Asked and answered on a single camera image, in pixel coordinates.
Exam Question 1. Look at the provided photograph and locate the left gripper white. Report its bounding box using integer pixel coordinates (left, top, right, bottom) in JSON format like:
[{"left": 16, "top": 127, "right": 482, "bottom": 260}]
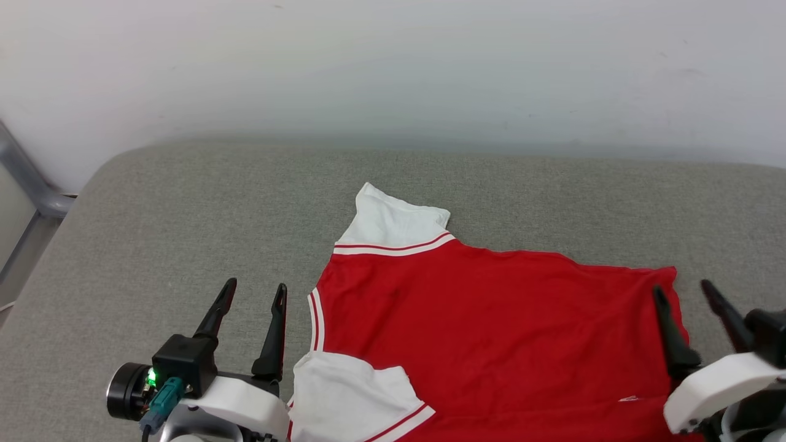
[{"left": 106, "top": 277, "right": 291, "bottom": 442}]

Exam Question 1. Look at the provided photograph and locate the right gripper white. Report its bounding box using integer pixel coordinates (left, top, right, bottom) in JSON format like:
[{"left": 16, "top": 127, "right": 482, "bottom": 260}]
[{"left": 652, "top": 279, "right": 786, "bottom": 435}]

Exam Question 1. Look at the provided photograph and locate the red white basketball jersey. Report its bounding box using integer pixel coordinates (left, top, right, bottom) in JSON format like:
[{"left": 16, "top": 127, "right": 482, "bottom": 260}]
[{"left": 286, "top": 182, "right": 704, "bottom": 442}]

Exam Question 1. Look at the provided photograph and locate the grey fabric sofa cushion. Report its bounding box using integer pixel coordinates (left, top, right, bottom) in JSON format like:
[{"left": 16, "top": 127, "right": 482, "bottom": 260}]
[{"left": 0, "top": 140, "right": 786, "bottom": 442}]

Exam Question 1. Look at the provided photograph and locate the black cable with teal plug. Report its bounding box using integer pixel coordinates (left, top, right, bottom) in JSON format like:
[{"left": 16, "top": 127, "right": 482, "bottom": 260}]
[{"left": 140, "top": 377, "right": 185, "bottom": 442}]

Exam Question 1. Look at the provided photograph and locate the grey metal pipe frame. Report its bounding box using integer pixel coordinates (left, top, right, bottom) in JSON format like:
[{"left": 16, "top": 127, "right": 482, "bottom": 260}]
[{"left": 0, "top": 120, "right": 77, "bottom": 311}]

